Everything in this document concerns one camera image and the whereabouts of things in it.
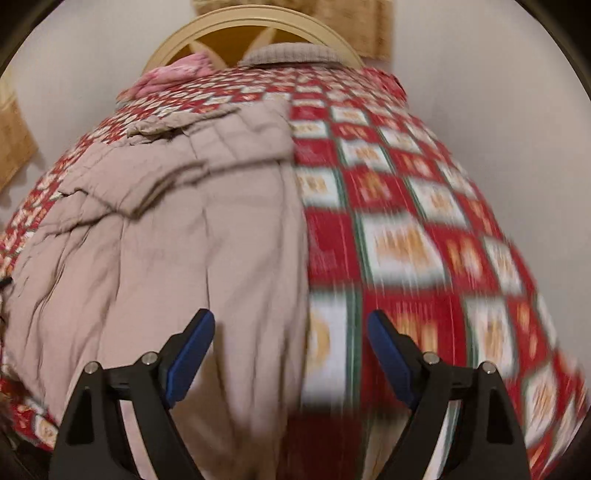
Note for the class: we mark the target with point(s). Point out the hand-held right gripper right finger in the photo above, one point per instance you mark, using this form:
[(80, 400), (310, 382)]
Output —
[(392, 360)]

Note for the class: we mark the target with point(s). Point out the red patchwork bear quilt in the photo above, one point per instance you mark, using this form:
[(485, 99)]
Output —
[(415, 217)]

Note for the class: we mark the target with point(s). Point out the beige floral side curtain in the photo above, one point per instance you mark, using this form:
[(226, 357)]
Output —
[(14, 138)]

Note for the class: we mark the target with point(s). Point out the striped pillow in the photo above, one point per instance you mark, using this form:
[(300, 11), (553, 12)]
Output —
[(288, 54)]

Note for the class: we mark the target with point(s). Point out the red ruffled cloth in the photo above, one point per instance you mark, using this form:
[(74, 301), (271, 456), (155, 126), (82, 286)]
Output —
[(392, 83)]

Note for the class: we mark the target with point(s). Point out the beige puffer jacket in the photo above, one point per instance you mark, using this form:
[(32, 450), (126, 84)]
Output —
[(184, 258)]

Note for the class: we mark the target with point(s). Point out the beige floral window curtain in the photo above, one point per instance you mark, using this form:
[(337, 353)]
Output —
[(217, 5), (364, 27)]

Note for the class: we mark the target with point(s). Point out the pink pillow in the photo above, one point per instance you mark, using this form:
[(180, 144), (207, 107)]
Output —
[(178, 74)]

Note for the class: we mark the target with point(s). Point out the cream wooden headboard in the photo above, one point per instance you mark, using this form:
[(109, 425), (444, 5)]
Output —
[(240, 27)]

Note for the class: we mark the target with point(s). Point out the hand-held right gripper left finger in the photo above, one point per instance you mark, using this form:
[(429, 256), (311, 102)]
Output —
[(191, 360)]

